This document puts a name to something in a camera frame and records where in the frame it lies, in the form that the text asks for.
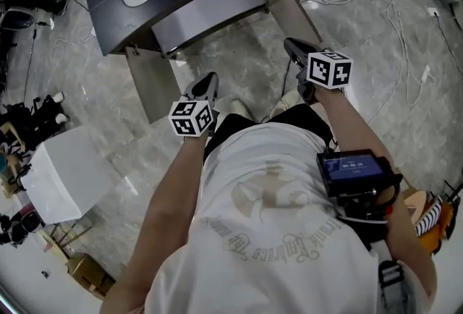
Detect orange bag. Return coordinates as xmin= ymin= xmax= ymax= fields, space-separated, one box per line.
xmin=419 ymin=196 xmax=456 ymax=255

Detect grey round-faced machine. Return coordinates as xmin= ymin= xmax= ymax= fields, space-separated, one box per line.
xmin=0 ymin=4 xmax=38 ymax=32

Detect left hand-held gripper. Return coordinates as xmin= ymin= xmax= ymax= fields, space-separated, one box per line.
xmin=168 ymin=72 xmax=221 ymax=140

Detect white cable plug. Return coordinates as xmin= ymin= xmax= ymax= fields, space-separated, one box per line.
xmin=420 ymin=64 xmax=434 ymax=85

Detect person's right shoe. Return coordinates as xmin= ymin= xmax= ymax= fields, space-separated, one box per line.
xmin=269 ymin=90 xmax=304 ymax=119

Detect black white striped cloth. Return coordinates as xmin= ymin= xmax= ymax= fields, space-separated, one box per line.
xmin=413 ymin=194 xmax=445 ymax=238

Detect person's shoe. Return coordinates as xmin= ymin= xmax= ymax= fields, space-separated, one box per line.
xmin=269 ymin=90 xmax=304 ymax=119
xmin=229 ymin=98 xmax=255 ymax=122

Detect black-topped wooden sink cabinet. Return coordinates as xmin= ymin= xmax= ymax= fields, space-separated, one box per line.
xmin=82 ymin=0 xmax=289 ymax=61

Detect person's white printed t-shirt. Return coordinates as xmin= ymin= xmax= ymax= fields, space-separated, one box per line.
xmin=144 ymin=123 xmax=381 ymax=314

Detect white square box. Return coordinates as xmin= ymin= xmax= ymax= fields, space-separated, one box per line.
xmin=20 ymin=125 xmax=114 ymax=226

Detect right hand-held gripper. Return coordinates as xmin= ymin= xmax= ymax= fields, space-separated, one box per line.
xmin=284 ymin=38 xmax=352 ymax=106

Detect person's left forearm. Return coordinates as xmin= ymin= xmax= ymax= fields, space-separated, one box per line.
xmin=108 ymin=131 xmax=211 ymax=310

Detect person's right forearm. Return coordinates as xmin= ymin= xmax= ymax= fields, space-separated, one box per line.
xmin=313 ymin=86 xmax=438 ymax=310

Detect person's black shorts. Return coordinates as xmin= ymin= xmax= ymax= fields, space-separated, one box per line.
xmin=203 ymin=103 xmax=333 ymax=162

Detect person's left shoe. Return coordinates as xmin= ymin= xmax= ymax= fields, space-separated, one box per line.
xmin=229 ymin=98 xmax=255 ymax=122

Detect grey bag strap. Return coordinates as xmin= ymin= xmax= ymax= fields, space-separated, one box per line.
xmin=377 ymin=259 xmax=407 ymax=314

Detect brown wooden cabinet door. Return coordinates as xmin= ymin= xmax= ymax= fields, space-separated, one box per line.
xmin=124 ymin=46 xmax=182 ymax=125
xmin=265 ymin=0 xmax=324 ymax=50

